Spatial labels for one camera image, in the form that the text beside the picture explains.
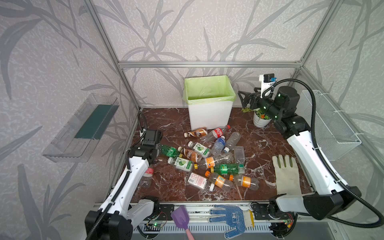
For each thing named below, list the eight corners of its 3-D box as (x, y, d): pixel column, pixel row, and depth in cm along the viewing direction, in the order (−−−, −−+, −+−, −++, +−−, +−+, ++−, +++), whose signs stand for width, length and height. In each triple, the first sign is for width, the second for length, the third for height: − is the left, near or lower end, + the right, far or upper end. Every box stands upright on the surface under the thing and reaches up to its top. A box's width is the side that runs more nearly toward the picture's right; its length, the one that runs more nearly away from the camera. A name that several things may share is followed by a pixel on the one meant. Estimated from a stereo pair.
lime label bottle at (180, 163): (167, 165, 91) (166, 162, 88) (170, 157, 94) (170, 154, 92) (192, 172, 88) (191, 170, 85) (195, 163, 91) (194, 161, 89)
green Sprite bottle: (214, 176, 87) (215, 172, 83) (214, 166, 91) (215, 161, 87) (243, 176, 87) (246, 172, 83) (241, 166, 91) (244, 161, 87)
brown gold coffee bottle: (184, 138, 104) (184, 133, 99) (185, 133, 107) (184, 127, 103) (207, 138, 104) (207, 133, 99) (207, 133, 107) (207, 127, 103)
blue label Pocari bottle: (209, 153, 96) (209, 149, 91) (219, 136, 104) (220, 132, 100) (218, 158, 94) (219, 154, 89) (228, 140, 102) (229, 135, 98)
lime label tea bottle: (186, 147, 98) (186, 145, 96) (191, 141, 102) (191, 138, 99) (208, 159, 93) (208, 157, 91) (212, 152, 96) (212, 149, 94)
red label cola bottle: (203, 145, 100) (203, 141, 96) (199, 139, 104) (199, 134, 99) (231, 133, 107) (232, 128, 103) (226, 127, 110) (227, 122, 106)
